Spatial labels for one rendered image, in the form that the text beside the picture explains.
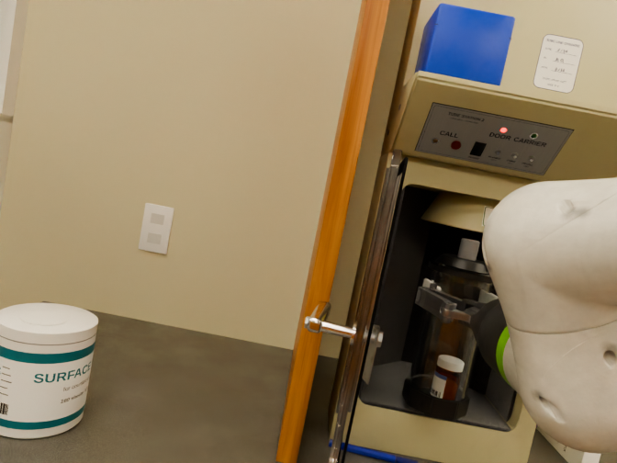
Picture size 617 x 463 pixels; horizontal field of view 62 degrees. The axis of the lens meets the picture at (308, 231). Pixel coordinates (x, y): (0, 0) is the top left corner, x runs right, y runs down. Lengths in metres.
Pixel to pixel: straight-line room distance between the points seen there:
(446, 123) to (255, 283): 0.68
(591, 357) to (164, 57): 1.09
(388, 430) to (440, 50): 0.58
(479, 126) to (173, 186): 0.77
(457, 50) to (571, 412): 0.45
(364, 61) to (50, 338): 0.55
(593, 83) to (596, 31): 0.07
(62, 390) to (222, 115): 0.72
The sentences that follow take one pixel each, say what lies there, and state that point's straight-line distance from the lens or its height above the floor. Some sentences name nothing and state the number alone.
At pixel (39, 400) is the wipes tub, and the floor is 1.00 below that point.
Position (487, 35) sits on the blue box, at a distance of 0.74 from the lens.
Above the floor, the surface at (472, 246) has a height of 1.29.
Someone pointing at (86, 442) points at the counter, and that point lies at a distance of 0.81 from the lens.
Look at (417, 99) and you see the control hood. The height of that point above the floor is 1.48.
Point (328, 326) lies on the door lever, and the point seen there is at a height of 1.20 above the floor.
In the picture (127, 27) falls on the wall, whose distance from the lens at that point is 1.35.
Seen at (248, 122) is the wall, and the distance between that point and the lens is 1.24.
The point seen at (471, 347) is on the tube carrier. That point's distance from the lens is 0.82.
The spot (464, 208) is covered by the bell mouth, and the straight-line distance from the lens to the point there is 0.86.
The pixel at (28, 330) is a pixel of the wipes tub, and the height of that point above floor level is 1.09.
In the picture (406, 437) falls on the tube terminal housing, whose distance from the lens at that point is 0.90.
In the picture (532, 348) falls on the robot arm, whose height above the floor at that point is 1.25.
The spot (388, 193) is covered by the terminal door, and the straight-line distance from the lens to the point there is 0.47.
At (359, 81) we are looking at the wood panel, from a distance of 0.71.
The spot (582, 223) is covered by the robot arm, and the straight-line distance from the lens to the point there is 0.41.
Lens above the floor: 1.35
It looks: 6 degrees down
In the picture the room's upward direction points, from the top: 11 degrees clockwise
